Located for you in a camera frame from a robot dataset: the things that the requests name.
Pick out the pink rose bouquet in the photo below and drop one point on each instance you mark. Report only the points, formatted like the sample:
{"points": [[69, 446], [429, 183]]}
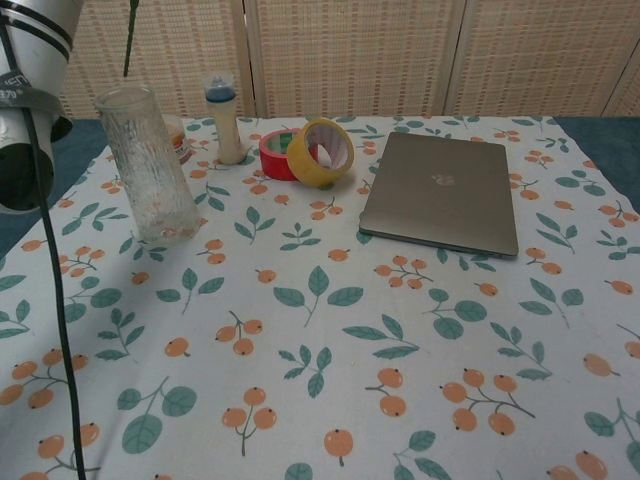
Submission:
{"points": [[130, 35]]}

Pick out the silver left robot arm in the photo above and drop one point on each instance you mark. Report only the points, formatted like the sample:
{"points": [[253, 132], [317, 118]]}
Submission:
{"points": [[30, 65]]}

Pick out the transparent textured glass vase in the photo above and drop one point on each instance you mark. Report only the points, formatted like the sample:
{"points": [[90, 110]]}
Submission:
{"points": [[150, 175]]}

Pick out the yellow tape roll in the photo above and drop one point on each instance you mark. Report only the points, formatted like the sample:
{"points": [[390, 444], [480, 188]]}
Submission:
{"points": [[312, 167]]}

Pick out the red tape roll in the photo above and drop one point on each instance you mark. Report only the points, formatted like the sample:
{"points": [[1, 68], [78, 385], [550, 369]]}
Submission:
{"points": [[272, 162]]}

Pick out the fruit and leaf print tablecloth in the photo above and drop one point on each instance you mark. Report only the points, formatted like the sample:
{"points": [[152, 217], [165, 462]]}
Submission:
{"points": [[350, 350]]}

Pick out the grey closed laptop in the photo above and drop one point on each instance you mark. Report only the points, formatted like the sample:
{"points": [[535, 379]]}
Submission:
{"points": [[440, 195]]}

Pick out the baby bottle with blue cap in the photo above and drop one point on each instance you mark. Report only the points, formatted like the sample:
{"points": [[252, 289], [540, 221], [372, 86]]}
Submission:
{"points": [[226, 130]]}

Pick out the woven bamboo folding screen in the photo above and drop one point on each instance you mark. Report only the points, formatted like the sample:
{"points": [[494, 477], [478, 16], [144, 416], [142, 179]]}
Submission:
{"points": [[350, 55]]}

